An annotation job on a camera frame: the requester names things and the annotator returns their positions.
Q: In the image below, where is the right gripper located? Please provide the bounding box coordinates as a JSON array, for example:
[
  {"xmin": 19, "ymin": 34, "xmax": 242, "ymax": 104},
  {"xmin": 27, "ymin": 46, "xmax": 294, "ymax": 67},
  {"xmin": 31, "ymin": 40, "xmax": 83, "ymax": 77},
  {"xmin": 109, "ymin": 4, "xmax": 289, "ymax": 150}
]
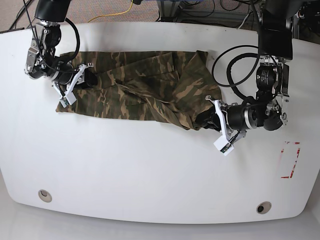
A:
[{"xmin": 51, "ymin": 62, "xmax": 98, "ymax": 97}]

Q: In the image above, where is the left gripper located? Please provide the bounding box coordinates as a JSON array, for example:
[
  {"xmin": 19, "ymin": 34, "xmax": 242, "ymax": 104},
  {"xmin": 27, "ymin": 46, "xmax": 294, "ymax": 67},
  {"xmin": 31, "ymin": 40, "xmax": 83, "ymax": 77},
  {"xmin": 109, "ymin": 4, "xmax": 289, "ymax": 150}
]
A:
[{"xmin": 196, "ymin": 95, "xmax": 249, "ymax": 143}]

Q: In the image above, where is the camouflage t-shirt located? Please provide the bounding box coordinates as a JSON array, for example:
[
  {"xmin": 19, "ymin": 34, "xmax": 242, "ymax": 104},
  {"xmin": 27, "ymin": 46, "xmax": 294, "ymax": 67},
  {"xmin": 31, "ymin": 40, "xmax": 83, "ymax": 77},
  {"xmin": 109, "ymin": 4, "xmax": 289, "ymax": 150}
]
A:
[{"xmin": 56, "ymin": 50, "xmax": 222, "ymax": 130}]

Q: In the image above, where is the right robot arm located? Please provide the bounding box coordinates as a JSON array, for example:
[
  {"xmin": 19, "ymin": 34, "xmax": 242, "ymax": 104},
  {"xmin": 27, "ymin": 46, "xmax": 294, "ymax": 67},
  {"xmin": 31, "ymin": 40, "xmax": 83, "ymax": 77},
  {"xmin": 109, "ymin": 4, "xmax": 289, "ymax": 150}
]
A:
[{"xmin": 25, "ymin": 0, "xmax": 98, "ymax": 97}]

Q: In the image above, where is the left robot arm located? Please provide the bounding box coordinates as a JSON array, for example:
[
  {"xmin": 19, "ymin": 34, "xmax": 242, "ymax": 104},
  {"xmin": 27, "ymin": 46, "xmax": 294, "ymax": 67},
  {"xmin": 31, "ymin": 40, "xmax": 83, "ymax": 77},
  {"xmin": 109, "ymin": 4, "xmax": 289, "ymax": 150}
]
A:
[{"xmin": 195, "ymin": 0, "xmax": 303, "ymax": 143}]

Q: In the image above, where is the red tape marking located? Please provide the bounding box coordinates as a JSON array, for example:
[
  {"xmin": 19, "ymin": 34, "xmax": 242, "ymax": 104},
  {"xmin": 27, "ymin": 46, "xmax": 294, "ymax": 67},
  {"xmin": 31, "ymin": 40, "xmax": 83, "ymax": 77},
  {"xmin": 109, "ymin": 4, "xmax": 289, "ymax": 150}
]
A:
[{"xmin": 278, "ymin": 141, "xmax": 301, "ymax": 179}]

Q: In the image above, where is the grey metal stand base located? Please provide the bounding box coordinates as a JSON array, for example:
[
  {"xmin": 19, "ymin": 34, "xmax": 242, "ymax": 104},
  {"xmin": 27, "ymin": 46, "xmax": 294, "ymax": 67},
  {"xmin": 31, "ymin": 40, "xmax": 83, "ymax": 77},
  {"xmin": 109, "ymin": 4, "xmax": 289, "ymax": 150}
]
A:
[{"xmin": 156, "ymin": 0, "xmax": 188, "ymax": 23}]

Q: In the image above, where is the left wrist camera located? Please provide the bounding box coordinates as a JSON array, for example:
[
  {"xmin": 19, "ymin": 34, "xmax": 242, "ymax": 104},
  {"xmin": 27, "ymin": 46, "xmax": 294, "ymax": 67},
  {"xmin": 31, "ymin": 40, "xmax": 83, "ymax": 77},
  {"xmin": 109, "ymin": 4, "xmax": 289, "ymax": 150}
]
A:
[{"xmin": 213, "ymin": 135, "xmax": 234, "ymax": 156}]

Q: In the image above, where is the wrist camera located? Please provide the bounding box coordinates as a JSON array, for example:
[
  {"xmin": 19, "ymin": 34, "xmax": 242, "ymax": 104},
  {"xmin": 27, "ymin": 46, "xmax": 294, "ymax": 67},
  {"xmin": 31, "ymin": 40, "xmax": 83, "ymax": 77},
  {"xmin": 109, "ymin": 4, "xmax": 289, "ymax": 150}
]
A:
[
  {"xmin": 59, "ymin": 92, "xmax": 77, "ymax": 108},
  {"xmin": 213, "ymin": 135, "xmax": 234, "ymax": 156}
]

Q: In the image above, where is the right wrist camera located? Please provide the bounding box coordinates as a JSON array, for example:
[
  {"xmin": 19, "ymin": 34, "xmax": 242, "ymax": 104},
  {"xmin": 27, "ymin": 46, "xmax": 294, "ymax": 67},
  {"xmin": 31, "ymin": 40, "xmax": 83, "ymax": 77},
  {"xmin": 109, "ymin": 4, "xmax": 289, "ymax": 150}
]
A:
[{"xmin": 59, "ymin": 92, "xmax": 77, "ymax": 108}]

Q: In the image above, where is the yellow cable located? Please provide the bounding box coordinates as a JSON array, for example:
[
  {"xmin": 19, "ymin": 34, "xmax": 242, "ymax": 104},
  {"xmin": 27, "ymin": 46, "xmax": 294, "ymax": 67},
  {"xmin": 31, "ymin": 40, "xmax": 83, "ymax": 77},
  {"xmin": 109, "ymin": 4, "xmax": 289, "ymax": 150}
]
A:
[{"xmin": 88, "ymin": 0, "xmax": 133, "ymax": 24}]

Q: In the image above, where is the black floor cables left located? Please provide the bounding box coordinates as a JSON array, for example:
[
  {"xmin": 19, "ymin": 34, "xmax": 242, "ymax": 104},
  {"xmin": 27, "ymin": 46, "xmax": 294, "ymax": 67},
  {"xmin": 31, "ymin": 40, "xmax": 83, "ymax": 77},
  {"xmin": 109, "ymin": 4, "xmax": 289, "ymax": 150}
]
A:
[{"xmin": 0, "ymin": 0, "xmax": 36, "ymax": 33}]

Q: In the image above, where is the white cable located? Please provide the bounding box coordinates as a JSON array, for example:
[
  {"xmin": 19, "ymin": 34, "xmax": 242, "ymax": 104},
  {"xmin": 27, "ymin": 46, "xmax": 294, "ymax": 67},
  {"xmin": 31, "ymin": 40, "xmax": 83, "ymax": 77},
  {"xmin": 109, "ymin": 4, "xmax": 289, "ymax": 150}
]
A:
[{"xmin": 237, "ymin": 12, "xmax": 258, "ymax": 30}]

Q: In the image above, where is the right table cable grommet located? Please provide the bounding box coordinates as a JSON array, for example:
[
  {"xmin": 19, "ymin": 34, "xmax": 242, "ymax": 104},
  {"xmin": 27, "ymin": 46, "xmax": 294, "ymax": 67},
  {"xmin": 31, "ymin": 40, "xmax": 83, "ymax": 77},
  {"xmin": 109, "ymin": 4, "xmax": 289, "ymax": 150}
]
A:
[{"xmin": 256, "ymin": 201, "xmax": 272, "ymax": 215}]

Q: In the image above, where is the table cable grommet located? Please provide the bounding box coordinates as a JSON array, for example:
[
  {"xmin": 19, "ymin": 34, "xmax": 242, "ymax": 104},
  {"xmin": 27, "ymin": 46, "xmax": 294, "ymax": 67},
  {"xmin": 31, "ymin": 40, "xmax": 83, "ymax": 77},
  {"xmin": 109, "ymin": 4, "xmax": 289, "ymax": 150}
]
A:
[
  {"xmin": 256, "ymin": 201, "xmax": 272, "ymax": 215},
  {"xmin": 38, "ymin": 189, "xmax": 52, "ymax": 203}
]

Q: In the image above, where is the left table cable grommet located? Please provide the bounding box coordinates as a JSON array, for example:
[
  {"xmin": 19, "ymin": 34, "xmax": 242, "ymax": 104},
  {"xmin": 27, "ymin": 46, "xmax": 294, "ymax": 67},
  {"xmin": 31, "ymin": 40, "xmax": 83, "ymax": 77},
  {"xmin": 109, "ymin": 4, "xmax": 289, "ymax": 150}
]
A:
[{"xmin": 38, "ymin": 189, "xmax": 52, "ymax": 203}]

